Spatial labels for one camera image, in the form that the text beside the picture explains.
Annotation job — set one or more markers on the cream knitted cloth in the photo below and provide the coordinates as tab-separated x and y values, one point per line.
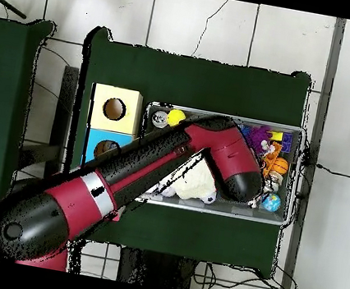
194	185

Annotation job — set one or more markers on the purple spiky ball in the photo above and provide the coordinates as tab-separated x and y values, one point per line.
259	141

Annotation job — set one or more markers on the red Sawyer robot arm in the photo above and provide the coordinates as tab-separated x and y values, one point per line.
159	158

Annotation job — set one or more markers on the wooden box with three holes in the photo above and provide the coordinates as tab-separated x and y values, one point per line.
106	97

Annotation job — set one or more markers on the clear shallow mesh bin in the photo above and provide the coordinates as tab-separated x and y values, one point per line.
291	188

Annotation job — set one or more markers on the yellow tennis ball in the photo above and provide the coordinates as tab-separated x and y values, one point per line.
176	117

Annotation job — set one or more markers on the silver can with pull tab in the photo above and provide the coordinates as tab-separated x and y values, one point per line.
159	118

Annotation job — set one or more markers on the small orange basketball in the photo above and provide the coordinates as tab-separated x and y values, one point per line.
280	166

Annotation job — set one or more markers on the blue globe ball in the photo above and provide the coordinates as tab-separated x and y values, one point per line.
271	203

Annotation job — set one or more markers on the black side stand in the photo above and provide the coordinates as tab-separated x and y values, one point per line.
67	95

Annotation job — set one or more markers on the dark green side table cloth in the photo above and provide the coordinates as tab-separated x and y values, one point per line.
2	104

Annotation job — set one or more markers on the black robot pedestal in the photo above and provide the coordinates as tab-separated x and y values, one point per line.
159	272

